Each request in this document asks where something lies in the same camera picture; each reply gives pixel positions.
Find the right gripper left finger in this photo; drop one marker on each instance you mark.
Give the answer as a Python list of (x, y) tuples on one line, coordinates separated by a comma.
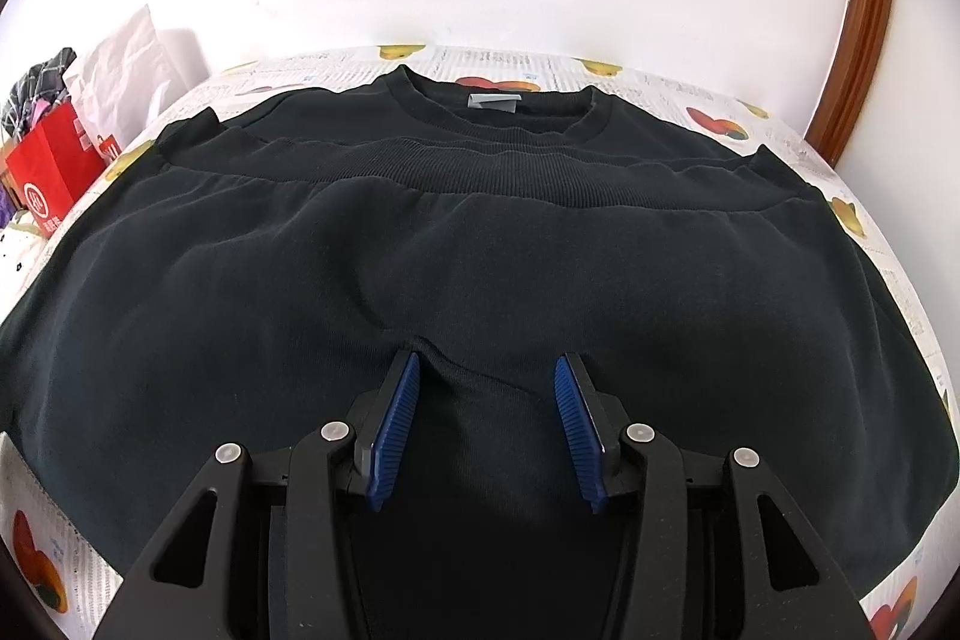
[(251, 542)]

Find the plaid clothes in bag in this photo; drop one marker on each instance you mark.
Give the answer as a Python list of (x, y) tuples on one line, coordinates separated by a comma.
[(39, 90)]

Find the red paper bag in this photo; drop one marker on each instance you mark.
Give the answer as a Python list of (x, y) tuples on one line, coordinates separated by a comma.
[(53, 166)]

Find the brown wooden door frame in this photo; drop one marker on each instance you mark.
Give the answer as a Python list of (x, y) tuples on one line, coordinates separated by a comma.
[(850, 77)]

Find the black sweatshirt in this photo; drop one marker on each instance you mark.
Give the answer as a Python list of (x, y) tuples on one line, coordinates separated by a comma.
[(480, 280)]

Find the fruit print tablecloth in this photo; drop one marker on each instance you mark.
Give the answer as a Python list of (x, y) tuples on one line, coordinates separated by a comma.
[(862, 212)]

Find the white dotted cloth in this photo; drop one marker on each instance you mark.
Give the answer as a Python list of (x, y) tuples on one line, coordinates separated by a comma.
[(21, 250)]

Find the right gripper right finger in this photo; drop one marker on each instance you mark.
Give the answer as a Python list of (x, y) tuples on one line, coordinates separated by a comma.
[(713, 546)]

